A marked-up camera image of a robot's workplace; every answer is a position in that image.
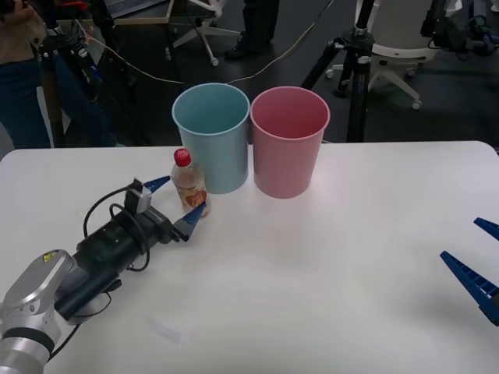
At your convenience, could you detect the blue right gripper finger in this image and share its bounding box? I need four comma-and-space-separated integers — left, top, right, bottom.
439, 250, 499, 326
472, 217, 499, 239

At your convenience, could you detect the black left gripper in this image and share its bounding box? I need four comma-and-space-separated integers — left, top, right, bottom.
136, 175, 207, 246

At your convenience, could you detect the clear bottle with red cap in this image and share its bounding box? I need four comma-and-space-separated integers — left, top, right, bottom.
170, 147, 214, 217

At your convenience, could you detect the pale blue plastic bin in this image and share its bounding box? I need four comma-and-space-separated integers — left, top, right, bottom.
171, 82, 251, 196

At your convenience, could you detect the pink plastic bin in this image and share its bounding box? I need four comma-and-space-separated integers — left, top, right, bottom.
249, 86, 332, 200

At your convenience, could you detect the white office chair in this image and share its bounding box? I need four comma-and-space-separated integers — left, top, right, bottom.
166, 0, 243, 67
324, 0, 438, 111

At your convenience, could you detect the black tripod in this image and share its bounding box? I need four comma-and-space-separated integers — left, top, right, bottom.
37, 0, 153, 148
299, 0, 376, 143

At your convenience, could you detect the wood-edged desk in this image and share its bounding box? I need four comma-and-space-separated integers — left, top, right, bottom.
111, 0, 175, 26

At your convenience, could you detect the person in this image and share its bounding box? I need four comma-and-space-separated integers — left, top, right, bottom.
223, 0, 277, 62
0, 0, 120, 150

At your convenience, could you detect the grey laptop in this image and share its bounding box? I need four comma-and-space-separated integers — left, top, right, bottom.
104, 0, 167, 19

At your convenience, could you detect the yellow cable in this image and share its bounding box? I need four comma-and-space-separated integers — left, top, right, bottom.
76, 18, 329, 85

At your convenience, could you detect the black equipment with cables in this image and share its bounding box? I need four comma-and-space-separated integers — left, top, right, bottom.
419, 0, 499, 62

